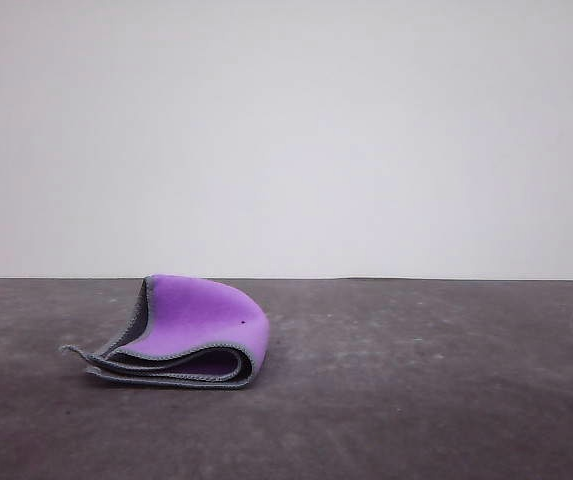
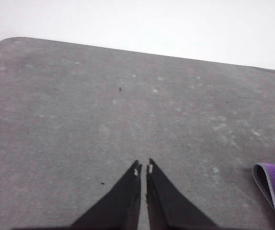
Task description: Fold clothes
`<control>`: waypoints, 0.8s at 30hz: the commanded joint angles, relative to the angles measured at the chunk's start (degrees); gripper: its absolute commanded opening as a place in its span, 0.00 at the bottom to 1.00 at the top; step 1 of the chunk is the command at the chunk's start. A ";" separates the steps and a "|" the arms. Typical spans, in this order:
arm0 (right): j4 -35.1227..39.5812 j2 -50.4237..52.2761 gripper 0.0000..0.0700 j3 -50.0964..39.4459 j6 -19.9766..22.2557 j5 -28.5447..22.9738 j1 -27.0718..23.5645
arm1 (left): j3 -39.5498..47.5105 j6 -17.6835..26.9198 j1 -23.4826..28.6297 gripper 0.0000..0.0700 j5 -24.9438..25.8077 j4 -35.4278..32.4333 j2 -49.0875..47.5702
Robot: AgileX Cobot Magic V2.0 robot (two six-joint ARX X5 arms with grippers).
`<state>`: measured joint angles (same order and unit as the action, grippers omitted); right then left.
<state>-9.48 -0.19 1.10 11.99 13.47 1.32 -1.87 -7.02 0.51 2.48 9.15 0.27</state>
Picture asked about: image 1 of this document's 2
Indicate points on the purple towel with grey hem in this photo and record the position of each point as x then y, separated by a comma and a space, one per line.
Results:
201, 320

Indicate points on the grey table cloth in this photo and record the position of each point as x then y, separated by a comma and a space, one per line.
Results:
416, 400

